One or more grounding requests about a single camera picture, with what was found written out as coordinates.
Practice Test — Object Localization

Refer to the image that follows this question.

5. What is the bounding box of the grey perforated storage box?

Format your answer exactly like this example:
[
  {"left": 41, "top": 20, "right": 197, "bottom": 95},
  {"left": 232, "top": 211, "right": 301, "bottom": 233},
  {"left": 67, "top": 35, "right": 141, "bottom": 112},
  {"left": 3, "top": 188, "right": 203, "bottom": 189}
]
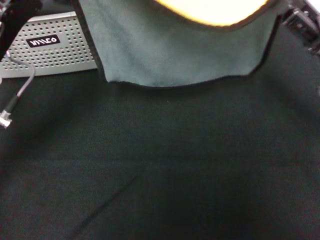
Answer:
[{"left": 0, "top": 11, "right": 101, "bottom": 79}]

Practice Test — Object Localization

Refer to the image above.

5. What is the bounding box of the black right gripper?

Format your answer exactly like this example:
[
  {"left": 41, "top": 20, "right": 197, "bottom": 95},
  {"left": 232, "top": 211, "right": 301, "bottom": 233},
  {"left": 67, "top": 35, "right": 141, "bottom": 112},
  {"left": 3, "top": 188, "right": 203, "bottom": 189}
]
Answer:
[{"left": 280, "top": 0, "right": 320, "bottom": 56}]

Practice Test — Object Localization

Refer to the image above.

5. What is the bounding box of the grey and yellow towel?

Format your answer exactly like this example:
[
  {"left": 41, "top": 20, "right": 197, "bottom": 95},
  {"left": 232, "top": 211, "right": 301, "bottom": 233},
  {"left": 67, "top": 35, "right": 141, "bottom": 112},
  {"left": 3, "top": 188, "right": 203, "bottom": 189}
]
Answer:
[{"left": 71, "top": 0, "right": 282, "bottom": 90}]

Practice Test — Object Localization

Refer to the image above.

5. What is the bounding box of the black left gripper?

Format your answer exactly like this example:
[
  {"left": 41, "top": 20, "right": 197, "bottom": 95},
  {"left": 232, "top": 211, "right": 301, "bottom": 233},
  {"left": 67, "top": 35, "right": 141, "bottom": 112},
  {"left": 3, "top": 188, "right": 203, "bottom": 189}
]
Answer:
[{"left": 0, "top": 0, "right": 48, "bottom": 63}]

